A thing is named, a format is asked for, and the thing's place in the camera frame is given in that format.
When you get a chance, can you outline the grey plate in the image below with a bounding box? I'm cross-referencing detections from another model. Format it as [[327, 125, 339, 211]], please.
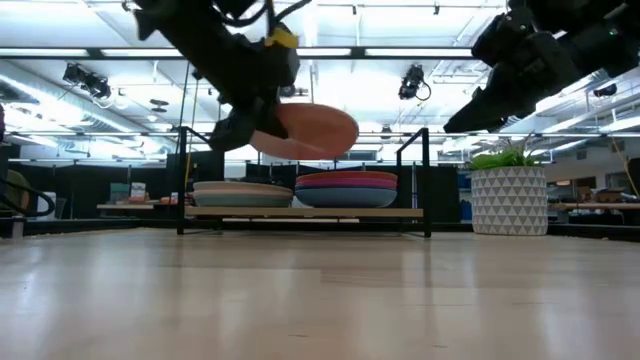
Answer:
[[193, 180, 293, 192]]

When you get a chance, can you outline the yellow cable tag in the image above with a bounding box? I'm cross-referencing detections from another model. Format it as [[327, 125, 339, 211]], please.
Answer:
[[263, 26, 301, 50]]

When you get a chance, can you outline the terracotta plate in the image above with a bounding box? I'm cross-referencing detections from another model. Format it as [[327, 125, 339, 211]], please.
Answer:
[[248, 102, 360, 162]]

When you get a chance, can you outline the magenta plate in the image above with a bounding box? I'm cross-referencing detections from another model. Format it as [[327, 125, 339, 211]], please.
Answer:
[[294, 177, 399, 191]]

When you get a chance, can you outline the white triangle-patterned plant pot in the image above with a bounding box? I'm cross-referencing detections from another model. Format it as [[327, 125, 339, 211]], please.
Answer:
[[470, 165, 550, 237]]

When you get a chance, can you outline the wooden background table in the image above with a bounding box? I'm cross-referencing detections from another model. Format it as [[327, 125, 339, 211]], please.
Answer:
[[96, 201, 157, 212], [548, 201, 640, 212]]

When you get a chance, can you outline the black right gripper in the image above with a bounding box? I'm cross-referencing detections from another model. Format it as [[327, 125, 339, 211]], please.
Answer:
[[442, 9, 584, 135]]

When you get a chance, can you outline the black aluminium rig frame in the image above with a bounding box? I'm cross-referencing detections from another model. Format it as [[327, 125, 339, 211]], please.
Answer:
[[0, 215, 640, 243]]

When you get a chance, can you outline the white bin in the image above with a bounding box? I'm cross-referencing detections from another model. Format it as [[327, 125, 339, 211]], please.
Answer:
[[29, 191, 58, 222]]

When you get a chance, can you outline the person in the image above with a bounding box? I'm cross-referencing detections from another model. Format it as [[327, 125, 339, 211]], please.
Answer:
[[0, 168, 32, 215]]

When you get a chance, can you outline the wooden shelf with black frame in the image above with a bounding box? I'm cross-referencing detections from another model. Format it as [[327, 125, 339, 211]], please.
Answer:
[[175, 125, 433, 239]]

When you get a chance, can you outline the orange plate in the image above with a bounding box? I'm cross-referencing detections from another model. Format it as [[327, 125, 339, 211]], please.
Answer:
[[295, 170, 399, 183]]

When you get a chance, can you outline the black overhead frame beam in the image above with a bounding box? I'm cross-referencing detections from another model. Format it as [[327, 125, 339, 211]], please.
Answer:
[[0, 46, 477, 61]]

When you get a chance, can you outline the green succulent plant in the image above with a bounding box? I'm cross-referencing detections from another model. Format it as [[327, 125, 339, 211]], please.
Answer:
[[466, 133, 545, 172]]

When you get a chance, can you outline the light blue plate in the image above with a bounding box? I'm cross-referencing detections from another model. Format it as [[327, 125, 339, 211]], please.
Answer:
[[192, 192, 295, 209]]

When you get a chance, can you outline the pale pink plate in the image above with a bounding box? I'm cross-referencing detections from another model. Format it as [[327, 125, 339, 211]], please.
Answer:
[[192, 187, 295, 198]]

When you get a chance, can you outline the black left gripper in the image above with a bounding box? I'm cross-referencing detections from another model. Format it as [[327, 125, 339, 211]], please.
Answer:
[[208, 31, 302, 153]]

